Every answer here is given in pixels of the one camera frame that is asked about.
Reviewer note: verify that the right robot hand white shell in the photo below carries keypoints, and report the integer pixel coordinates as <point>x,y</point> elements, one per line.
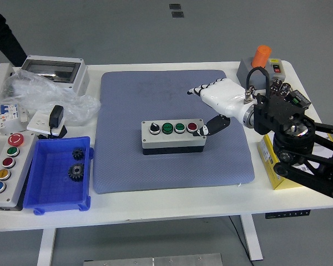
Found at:
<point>222,95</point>

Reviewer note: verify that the four-button grey control box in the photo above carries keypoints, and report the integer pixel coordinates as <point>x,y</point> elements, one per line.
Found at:
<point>172,141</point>

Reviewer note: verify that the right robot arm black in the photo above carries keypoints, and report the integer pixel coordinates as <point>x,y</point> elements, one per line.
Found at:
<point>294,133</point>

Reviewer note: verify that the five-button grey control box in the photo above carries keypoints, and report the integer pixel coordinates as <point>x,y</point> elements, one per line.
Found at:
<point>14,177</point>

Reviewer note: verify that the orange cylinder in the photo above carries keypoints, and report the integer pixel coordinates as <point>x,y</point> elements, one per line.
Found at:
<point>261,56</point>

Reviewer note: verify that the yellow white cardboard box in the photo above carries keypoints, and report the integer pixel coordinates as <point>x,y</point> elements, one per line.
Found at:
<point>269,155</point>

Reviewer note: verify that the black module green terminals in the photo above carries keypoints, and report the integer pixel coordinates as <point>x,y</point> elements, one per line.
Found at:
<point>299,99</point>

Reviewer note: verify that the dark floor outlet cover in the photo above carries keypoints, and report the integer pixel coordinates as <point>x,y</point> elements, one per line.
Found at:
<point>175,6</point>
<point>177,14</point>

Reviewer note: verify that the grey-blue mat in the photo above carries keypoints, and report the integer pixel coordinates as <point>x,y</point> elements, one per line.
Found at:
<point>122,97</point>

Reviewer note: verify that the black table control panel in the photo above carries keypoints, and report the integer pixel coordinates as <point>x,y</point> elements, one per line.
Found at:
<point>287,214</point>

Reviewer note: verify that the white table leg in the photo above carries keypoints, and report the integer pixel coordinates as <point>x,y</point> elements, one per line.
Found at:
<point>252,238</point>
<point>45,246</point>

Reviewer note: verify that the small black gear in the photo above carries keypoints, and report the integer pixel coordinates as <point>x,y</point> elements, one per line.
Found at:
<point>78,154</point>

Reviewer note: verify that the large black gear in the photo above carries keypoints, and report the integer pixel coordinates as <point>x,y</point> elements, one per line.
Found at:
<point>76,172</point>

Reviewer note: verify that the black power adapter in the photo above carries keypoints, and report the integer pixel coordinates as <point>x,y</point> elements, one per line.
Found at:
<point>56,116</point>

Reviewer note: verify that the grey distribution box clear lid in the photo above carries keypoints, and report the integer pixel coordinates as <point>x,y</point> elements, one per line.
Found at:
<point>52,70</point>

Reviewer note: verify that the grey metal plate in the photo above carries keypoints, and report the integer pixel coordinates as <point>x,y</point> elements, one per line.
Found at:
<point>152,261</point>

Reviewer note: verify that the clear plastic bag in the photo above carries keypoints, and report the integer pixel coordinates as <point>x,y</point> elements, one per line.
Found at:
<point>39,91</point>

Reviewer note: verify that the blue plastic bin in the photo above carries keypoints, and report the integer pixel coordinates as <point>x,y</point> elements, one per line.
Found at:
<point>52,188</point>

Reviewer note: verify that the white circuit breaker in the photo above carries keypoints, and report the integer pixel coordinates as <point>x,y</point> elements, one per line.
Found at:
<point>8,113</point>

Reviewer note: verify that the person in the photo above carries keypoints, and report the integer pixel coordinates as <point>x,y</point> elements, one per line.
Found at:
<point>2,33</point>

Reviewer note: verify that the grey switch box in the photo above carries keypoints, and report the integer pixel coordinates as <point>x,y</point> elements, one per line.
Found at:
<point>274,74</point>

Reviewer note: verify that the white wall socket plate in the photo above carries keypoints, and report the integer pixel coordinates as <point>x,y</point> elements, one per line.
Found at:
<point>37,123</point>

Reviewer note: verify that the white enclosure box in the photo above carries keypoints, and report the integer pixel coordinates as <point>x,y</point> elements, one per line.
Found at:
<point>0,80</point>

